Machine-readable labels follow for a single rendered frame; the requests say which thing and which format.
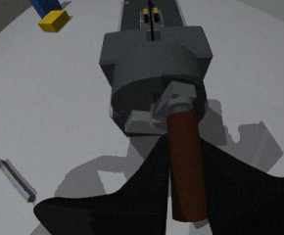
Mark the blue block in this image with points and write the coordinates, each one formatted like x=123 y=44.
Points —
x=43 y=7

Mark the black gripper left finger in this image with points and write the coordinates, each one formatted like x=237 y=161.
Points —
x=137 y=208

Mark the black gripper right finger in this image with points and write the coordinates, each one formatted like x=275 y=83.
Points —
x=242 y=200

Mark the yellow cube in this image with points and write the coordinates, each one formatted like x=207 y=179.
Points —
x=54 y=21

